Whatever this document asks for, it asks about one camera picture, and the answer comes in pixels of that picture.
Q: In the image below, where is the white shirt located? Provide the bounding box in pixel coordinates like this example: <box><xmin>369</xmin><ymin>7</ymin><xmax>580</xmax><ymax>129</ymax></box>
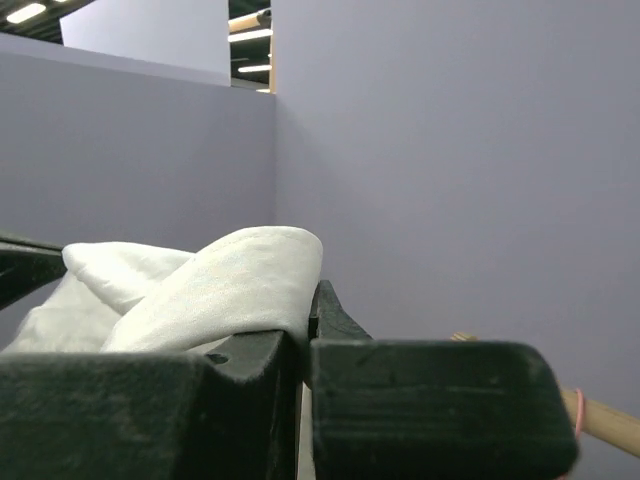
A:
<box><xmin>3</xmin><ymin>226</ymin><xmax>323</xmax><ymax>354</ymax></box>

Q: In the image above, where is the wooden clothes rack frame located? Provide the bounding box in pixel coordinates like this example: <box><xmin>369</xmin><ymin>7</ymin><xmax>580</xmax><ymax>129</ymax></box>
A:
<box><xmin>449</xmin><ymin>332</ymin><xmax>640</xmax><ymax>459</ymax></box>

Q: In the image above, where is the pink wire hanger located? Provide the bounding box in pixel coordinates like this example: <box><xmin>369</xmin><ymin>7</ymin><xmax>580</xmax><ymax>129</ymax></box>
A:
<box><xmin>575</xmin><ymin>388</ymin><xmax>585</xmax><ymax>438</ymax></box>

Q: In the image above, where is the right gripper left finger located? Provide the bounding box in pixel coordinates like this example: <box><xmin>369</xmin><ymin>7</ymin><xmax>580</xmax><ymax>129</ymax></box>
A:
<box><xmin>1</xmin><ymin>236</ymin><xmax>304</xmax><ymax>479</ymax></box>

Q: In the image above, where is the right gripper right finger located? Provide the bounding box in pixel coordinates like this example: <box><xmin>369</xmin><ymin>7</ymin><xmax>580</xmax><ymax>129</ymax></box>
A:
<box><xmin>310</xmin><ymin>280</ymin><xmax>579</xmax><ymax>479</ymax></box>

